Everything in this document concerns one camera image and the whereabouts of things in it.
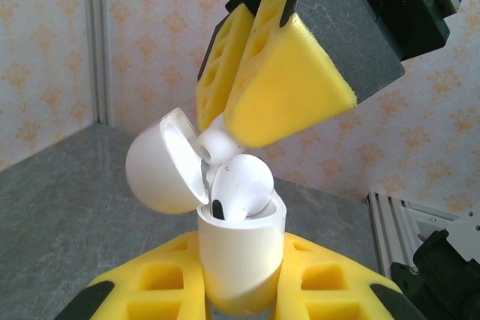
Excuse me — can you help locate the aluminium corner post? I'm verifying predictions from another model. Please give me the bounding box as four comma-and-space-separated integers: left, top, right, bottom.
84, 0, 113, 126

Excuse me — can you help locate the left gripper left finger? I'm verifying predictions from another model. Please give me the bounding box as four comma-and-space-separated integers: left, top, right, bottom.
55, 232, 211, 320

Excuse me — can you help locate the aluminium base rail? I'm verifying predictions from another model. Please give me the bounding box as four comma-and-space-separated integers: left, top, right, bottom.
365, 190, 421, 280

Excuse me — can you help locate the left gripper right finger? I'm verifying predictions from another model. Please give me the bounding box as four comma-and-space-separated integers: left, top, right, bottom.
275, 233, 428, 320

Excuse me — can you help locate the white wireless earbud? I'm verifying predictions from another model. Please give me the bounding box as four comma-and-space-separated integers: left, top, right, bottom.
210, 154, 275, 222
195, 115, 245, 166

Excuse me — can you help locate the white earbud charging case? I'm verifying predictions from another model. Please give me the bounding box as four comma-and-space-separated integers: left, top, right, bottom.
124, 106, 288, 316

